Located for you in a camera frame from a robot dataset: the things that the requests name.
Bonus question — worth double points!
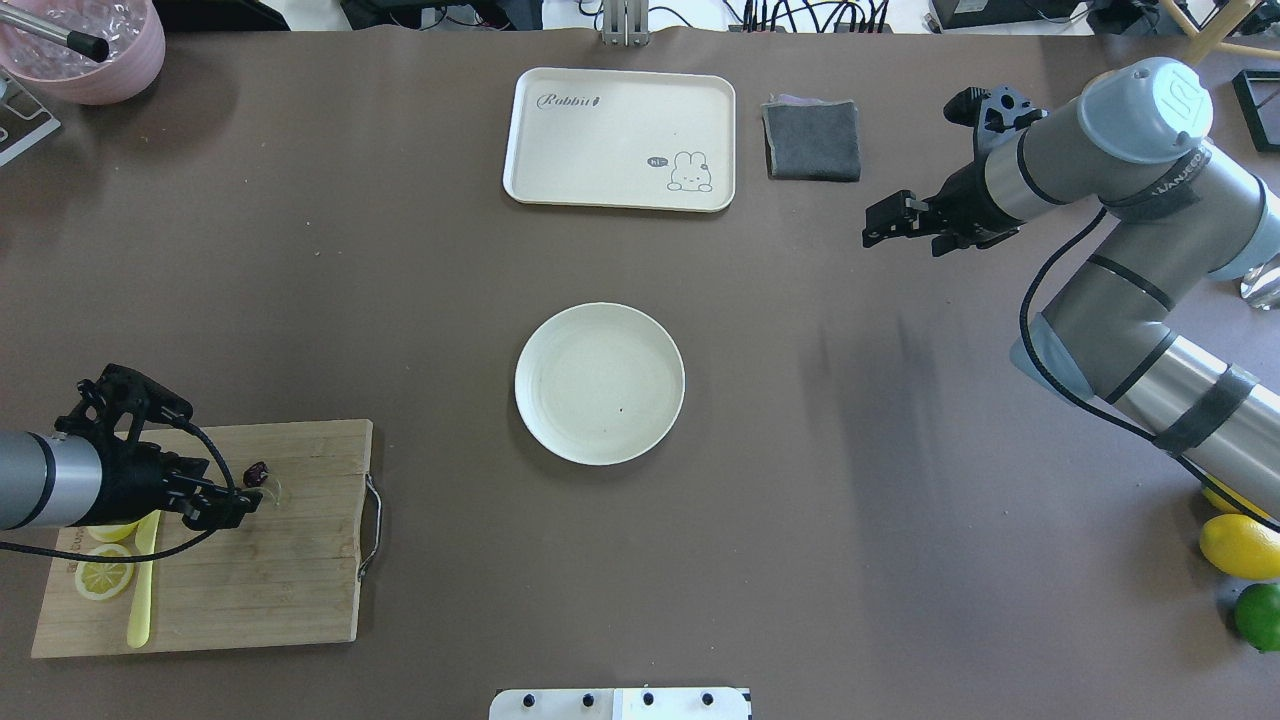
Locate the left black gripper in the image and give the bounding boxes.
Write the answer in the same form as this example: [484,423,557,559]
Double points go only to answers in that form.
[95,441,262,532]

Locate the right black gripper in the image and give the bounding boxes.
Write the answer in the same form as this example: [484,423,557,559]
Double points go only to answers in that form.
[863,160,1021,258]

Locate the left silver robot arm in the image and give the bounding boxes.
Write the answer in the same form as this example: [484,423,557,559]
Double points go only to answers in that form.
[1,430,262,530]

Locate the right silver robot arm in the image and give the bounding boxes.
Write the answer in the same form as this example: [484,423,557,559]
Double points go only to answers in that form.
[861,56,1279,518]

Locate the dark red cherry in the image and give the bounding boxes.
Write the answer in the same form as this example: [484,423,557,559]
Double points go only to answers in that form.
[242,461,270,488]

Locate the cream rabbit tray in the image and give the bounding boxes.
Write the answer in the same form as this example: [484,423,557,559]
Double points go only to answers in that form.
[502,67,737,213]

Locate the black framed mirror tray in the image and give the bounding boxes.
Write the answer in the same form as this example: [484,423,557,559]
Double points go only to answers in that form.
[1231,69,1279,154]

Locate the yellow plastic knife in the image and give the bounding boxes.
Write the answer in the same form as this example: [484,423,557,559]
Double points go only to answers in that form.
[125,511,160,650]

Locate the lemon slice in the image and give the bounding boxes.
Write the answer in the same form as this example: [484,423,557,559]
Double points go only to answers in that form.
[84,520,141,544]
[73,561,134,602]

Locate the folded grey cloth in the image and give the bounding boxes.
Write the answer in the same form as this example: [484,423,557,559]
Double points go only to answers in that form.
[762,95,861,183]

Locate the bamboo cutting board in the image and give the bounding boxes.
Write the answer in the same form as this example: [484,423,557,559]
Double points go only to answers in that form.
[31,419,374,659]

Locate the white round plate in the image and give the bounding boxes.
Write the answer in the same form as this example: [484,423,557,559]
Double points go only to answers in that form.
[513,302,686,468]

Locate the yellow lemon right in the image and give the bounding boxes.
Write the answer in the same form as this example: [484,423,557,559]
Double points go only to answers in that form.
[1201,477,1272,521]

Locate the yellow lemon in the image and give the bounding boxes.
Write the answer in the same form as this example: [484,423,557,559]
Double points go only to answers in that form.
[1198,514,1279,582]
[1201,477,1272,521]

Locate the pink bowl of ice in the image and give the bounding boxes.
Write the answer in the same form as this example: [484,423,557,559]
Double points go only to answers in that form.
[1,1,166,105]

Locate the steel muddler black tip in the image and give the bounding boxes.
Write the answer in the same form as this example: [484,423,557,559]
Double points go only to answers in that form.
[1,3,110,63]

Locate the yellow lemon left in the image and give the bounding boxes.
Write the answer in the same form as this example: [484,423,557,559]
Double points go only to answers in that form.
[1198,514,1279,582]

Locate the green lime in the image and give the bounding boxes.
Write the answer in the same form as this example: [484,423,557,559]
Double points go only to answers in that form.
[1233,583,1279,653]

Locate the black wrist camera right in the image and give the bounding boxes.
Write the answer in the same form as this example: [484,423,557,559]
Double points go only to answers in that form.
[942,86,1050,158]

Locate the aluminium frame post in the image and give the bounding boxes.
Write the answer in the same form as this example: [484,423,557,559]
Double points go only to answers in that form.
[600,0,652,47]

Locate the white wire cup rack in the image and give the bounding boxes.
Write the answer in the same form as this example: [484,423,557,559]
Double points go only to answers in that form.
[0,70,61,167]

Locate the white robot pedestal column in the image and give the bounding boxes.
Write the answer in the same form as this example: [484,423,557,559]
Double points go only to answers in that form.
[488,685,754,719]

